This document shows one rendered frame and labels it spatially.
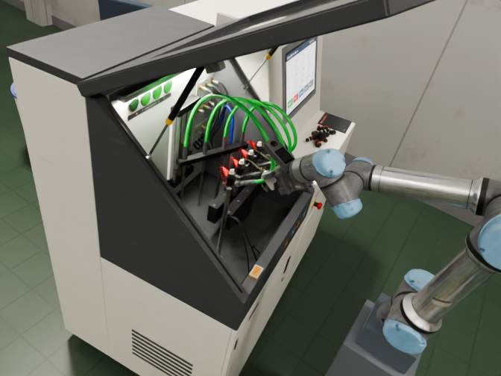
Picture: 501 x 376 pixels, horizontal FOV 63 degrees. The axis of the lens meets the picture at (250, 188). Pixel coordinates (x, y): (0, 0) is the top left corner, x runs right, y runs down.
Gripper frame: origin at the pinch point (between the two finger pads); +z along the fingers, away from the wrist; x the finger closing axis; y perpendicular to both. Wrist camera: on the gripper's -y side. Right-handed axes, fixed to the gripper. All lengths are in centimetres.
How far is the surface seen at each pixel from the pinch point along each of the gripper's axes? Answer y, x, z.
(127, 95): -39.5, -28.6, -0.3
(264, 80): -29.9, 30.5, 22.2
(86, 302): 18, -66, 77
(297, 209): 22.3, 19.0, 25.1
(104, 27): -69, -17, 23
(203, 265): 15.3, -31.9, 4.7
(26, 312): 15, -94, 132
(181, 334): 41, -43, 38
